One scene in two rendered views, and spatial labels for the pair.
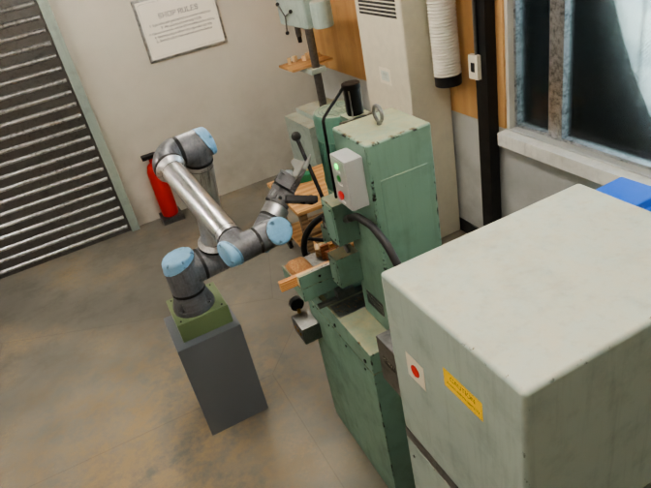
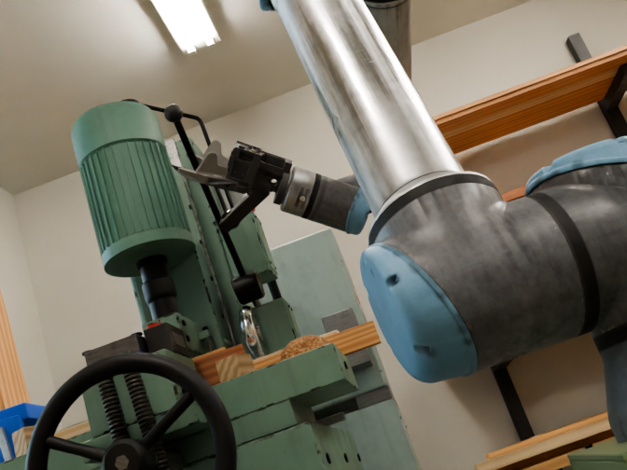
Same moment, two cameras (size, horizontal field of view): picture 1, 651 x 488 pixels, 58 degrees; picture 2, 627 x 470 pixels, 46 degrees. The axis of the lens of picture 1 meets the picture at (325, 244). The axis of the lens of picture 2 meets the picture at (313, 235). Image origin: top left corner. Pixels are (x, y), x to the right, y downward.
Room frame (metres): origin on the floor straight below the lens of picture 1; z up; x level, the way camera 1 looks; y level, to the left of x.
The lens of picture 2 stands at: (3.04, 0.66, 0.69)
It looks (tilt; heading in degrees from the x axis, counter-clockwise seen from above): 18 degrees up; 202
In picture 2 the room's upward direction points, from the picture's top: 19 degrees counter-clockwise
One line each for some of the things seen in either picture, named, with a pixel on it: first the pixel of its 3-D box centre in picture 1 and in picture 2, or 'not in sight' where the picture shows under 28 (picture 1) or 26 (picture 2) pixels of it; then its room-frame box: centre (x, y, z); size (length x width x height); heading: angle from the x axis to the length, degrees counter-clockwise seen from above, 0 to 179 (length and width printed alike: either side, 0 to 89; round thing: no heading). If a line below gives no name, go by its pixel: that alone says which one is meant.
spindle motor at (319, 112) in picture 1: (345, 150); (132, 190); (1.93, -0.14, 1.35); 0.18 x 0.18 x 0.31
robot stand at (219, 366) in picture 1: (217, 364); not in sight; (2.22, 0.65, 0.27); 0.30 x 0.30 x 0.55; 20
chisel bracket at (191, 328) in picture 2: not in sight; (178, 345); (1.91, -0.14, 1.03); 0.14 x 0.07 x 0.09; 19
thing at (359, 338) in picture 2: (342, 259); (236, 382); (1.90, -0.05, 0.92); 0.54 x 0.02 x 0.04; 109
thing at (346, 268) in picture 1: (345, 265); (275, 334); (1.70, -0.05, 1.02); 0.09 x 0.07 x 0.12; 109
